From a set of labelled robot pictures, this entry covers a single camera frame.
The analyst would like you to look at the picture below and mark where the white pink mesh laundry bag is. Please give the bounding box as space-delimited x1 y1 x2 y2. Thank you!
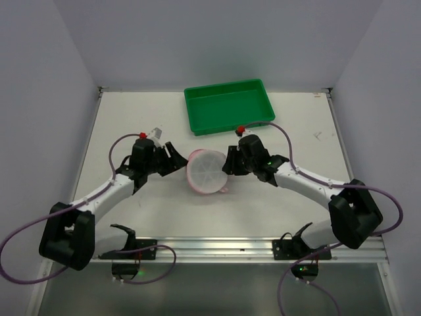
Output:
186 149 228 195

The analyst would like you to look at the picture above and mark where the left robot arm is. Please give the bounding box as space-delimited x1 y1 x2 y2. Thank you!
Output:
39 138 187 271

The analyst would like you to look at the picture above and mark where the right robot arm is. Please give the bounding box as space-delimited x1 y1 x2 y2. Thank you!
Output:
222 134 383 251

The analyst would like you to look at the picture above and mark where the green plastic tray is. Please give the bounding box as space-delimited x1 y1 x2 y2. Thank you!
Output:
184 79 276 136

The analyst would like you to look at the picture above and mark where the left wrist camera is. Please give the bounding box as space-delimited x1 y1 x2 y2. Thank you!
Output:
147 128 162 147

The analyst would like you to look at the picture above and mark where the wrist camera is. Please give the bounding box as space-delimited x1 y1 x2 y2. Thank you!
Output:
235 126 254 139
147 128 162 147

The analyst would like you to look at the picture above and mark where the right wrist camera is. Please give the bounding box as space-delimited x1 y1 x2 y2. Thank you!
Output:
235 126 254 139

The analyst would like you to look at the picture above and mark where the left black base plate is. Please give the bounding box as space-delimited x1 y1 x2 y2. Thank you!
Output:
93 224 157 260

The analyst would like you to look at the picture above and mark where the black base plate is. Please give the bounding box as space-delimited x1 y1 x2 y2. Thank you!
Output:
272 223 327 261
93 224 157 260

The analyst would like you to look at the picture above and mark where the aluminium mounting rail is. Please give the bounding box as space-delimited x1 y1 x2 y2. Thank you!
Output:
92 236 388 263

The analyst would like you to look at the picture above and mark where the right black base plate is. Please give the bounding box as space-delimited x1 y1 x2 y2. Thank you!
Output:
272 223 327 261

